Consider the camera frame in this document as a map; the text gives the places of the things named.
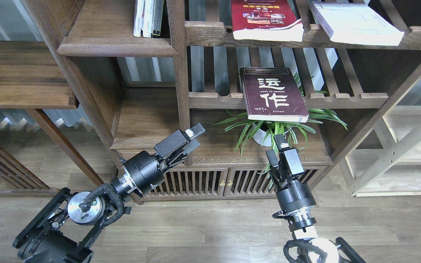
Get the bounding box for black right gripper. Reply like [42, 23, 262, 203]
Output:
[266, 134, 316, 224]

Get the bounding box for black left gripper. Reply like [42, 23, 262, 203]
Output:
[111, 123, 205, 198]

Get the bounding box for maroon book white characters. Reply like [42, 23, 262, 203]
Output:
[239, 67, 309, 123]

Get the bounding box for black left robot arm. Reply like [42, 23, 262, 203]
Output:
[13, 123, 205, 263]

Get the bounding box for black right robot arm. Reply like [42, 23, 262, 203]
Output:
[266, 134, 364, 263]

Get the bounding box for red book on shelf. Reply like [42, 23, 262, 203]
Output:
[231, 0, 304, 42]

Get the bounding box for green spider plant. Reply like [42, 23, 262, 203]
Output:
[210, 71, 348, 188]

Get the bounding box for white plant pot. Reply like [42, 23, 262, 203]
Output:
[253, 122, 275, 147]

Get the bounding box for dark wooden bookshelf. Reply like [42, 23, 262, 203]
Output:
[23, 0, 421, 200]

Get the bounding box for dark upright book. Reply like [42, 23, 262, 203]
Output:
[152, 0, 165, 38]

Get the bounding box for dark wooden side table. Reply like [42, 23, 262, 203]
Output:
[0, 41, 103, 186]

